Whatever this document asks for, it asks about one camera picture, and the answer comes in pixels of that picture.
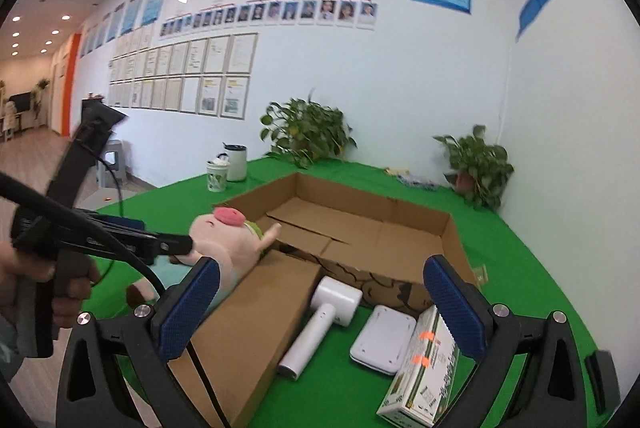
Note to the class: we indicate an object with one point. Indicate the bushy green potted plant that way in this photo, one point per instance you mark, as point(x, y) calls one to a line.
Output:
point(305, 128)

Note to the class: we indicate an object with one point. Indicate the tall indoor plant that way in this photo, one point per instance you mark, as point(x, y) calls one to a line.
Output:
point(42, 88)

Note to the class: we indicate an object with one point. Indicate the grid of framed certificates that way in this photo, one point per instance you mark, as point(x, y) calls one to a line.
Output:
point(200, 78)

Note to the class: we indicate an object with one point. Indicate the floral pouch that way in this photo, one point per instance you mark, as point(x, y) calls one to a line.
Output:
point(417, 180)

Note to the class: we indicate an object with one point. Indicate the white mug with dark rim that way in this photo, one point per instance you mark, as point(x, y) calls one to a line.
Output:
point(236, 165)

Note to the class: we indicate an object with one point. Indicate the grey plastic stool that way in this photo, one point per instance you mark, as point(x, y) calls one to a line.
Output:
point(112, 155)

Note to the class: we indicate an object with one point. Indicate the green plant in red pot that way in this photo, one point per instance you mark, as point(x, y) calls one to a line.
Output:
point(480, 163)

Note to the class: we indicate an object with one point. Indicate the white flat plastic device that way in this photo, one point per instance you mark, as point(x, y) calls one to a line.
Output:
point(382, 338)

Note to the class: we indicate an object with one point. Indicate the row of portrait photos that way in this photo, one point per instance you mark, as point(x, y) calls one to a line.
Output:
point(280, 13)

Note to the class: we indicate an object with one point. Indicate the small yellow packet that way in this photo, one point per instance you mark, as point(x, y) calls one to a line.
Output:
point(395, 170)

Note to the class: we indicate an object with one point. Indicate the person's left hand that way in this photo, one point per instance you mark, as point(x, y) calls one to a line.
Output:
point(25, 268)

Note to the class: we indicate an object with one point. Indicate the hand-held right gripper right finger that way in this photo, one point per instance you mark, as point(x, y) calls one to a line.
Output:
point(455, 308)

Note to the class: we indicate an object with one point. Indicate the green tablecloth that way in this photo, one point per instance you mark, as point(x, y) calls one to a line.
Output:
point(525, 268)

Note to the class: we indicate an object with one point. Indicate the pink pig plush toy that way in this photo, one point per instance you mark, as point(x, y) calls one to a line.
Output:
point(220, 243)

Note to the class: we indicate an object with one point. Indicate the green patterned paper cup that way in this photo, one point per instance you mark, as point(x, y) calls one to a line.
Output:
point(217, 178)

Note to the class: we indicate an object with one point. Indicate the row of blue notice boards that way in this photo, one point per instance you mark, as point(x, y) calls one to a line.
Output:
point(155, 0)

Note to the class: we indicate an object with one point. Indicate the green and white carton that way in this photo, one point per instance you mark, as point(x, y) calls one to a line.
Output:
point(420, 378)

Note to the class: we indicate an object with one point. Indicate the cardboard box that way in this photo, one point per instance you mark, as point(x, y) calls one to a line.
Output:
point(350, 228)

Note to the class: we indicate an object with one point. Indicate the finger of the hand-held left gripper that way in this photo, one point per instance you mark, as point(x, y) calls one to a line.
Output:
point(170, 244)

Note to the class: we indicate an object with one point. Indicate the white ball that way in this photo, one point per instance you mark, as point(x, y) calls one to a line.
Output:
point(335, 295)

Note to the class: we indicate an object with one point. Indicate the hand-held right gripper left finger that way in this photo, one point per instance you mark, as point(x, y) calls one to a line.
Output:
point(185, 310)

